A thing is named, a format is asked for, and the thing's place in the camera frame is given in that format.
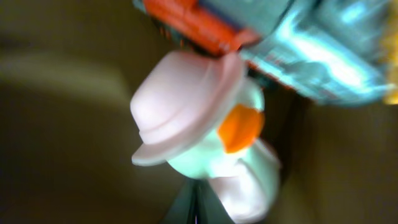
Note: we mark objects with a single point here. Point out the pink hat rubber duck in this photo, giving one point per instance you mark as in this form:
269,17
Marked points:
204,117

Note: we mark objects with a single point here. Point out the red grey toy truck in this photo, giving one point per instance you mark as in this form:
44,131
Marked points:
334,52

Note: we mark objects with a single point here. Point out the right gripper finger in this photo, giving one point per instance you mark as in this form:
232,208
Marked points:
196,203

